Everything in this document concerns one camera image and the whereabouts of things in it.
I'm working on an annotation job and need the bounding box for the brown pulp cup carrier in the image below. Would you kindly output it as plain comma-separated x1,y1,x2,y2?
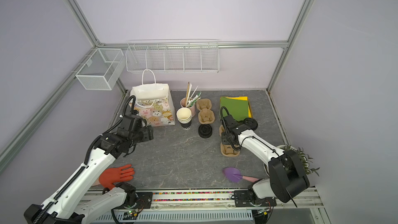
219,125,240,157

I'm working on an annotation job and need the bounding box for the cartoon animal paper gift bag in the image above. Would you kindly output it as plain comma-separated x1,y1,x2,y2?
130,78,176,127

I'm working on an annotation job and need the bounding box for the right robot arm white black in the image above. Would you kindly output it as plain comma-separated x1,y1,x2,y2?
220,106,310,206

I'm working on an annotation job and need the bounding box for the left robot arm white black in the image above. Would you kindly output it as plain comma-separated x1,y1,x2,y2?
24,95,153,224

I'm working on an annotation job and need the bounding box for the stack of paper coffee cups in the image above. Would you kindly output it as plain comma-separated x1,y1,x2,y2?
176,107,192,130

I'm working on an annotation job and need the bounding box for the stack of black cup lids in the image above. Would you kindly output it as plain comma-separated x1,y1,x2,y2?
198,124,212,139

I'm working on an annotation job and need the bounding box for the stack of pulp cup carriers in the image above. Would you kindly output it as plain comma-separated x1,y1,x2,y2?
196,99,215,124

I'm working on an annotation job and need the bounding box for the purple pink garden trowel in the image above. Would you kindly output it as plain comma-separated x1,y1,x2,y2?
222,167,260,183

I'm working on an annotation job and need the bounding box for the wooden stir sticks bundle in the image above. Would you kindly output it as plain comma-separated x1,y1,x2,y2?
186,82,201,105

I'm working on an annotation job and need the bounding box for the red rubber glove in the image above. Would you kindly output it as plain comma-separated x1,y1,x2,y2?
97,164,135,190

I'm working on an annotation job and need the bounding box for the pink utensil holder cup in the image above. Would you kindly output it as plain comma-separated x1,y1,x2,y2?
180,98,196,117

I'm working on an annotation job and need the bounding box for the small white mesh basket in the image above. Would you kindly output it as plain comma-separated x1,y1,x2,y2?
76,48,126,91

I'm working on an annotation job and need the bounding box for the potted green plant white pot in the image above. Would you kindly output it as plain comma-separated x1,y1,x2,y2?
277,145,320,176

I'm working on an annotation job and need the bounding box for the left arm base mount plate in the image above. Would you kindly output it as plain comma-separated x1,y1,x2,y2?
116,191,153,209

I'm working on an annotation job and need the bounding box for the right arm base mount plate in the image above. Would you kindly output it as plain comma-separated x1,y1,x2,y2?
231,190,277,207

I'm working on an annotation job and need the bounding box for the long white wire shelf basket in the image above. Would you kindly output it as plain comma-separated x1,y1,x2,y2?
125,39,220,73

